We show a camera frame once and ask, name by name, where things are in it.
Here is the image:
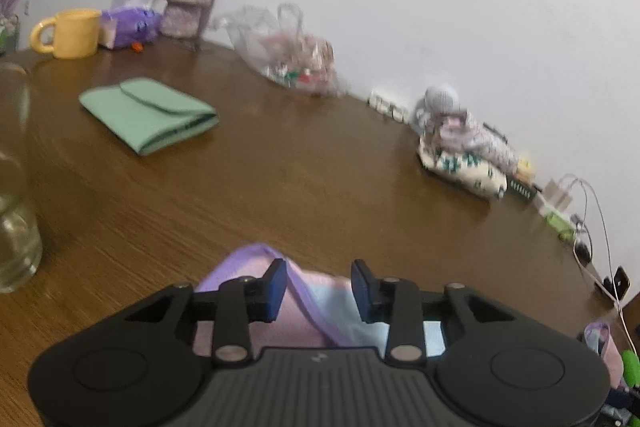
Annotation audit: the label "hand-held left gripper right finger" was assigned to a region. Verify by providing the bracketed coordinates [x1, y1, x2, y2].
[350, 259, 516, 366]

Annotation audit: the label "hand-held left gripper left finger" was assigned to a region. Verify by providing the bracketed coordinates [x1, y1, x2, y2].
[123, 258, 289, 367]

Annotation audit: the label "pink and blue cloth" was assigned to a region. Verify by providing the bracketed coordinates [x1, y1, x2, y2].
[192, 244, 624, 389]

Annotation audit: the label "cream cloth with green flowers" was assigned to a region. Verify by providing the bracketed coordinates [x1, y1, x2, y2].
[418, 141, 508, 200]

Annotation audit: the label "dark green box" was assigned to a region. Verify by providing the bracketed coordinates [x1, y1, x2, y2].
[505, 174, 539, 204]

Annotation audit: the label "small white plastic object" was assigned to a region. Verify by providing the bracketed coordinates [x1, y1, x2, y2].
[368, 90, 410, 122]

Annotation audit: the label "translucent green box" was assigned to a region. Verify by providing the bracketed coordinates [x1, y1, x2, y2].
[544, 211, 577, 241]

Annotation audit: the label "folded green cloth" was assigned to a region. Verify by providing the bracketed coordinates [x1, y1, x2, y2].
[79, 77, 221, 157]

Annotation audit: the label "clear plastic bag of snacks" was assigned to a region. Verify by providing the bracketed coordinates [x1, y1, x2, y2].
[219, 4, 342, 96]

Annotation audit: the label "clear drinking glass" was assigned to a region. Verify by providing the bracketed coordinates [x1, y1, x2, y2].
[0, 62, 44, 294]

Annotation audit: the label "bright green case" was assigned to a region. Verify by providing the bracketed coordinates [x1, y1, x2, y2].
[619, 349, 640, 391]

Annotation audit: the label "purple tissue pack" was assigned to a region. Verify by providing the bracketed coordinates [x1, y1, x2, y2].
[99, 5, 164, 51]

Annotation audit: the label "yellow mug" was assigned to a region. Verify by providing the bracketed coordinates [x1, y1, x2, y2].
[28, 8, 104, 60]

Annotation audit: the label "lavender sprigs in jar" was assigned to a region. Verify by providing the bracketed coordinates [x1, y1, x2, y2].
[0, 0, 29, 56]

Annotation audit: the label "white charger cable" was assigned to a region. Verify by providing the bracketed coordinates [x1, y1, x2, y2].
[559, 174, 627, 309]

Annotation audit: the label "black phone holder mount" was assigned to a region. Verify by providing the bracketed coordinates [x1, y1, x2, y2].
[594, 265, 631, 304]

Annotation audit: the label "long white cable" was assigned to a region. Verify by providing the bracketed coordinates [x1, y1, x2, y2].
[574, 231, 637, 354]

